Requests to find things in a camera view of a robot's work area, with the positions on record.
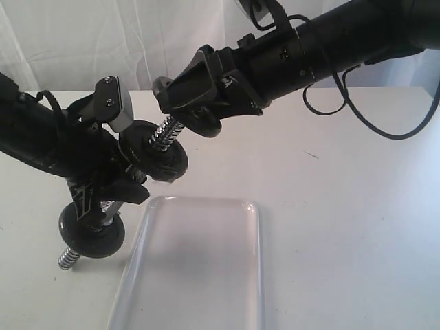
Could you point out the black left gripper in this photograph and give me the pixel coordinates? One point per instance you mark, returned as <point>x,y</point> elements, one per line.
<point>94,169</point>

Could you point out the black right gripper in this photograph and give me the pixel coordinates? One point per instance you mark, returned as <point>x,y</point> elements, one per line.
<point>220,79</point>

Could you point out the black weight plate end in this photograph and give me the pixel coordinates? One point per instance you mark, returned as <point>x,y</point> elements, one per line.
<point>154,149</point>

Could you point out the chrome threaded dumbbell bar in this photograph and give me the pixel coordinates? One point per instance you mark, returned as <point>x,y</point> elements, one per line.
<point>91,225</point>

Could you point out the black weight plate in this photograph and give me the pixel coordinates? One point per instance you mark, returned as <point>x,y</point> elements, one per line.
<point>201,120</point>
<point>88,241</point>

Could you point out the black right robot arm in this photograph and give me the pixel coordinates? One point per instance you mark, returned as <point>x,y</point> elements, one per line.
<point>289,58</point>

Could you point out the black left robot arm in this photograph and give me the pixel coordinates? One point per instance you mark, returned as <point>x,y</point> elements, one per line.
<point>28,128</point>

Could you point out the white rectangular tray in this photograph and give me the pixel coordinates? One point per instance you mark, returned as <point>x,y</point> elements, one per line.
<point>196,263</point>

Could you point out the white backdrop curtain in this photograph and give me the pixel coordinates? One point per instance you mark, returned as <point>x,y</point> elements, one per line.
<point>70,45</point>

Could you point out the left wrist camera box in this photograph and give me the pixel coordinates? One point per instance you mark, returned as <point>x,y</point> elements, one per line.
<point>112,104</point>

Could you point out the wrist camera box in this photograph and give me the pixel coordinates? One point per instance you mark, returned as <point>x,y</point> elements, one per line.
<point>257,10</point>
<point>112,104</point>

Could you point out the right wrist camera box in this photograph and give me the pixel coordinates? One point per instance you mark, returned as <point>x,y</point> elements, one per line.
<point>257,10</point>

